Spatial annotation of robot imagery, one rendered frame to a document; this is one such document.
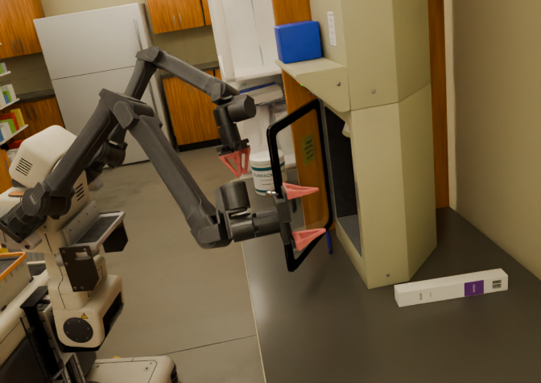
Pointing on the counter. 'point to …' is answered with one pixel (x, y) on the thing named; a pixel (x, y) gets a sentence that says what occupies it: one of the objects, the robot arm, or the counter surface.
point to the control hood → (322, 80)
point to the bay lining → (340, 166)
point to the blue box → (298, 41)
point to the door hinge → (327, 158)
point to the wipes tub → (262, 172)
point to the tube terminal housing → (385, 117)
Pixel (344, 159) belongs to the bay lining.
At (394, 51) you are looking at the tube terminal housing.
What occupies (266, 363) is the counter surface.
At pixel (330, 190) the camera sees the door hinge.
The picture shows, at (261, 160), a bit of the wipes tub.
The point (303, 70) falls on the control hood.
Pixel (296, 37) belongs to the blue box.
